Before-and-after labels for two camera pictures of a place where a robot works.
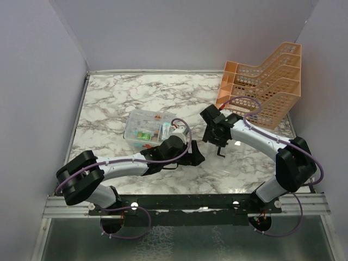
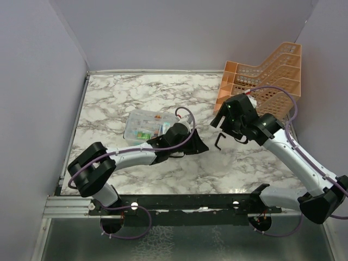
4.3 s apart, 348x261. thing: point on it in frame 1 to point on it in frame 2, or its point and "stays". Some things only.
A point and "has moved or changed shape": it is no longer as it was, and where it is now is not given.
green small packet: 144,136 stays
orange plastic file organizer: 275,84 stays
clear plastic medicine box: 145,129 stays
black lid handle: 218,153 has moved or changed shape
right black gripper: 208,137 to 224,111
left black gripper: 193,159 to 197,145
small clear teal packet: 166,126 stays
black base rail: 186,210 stays
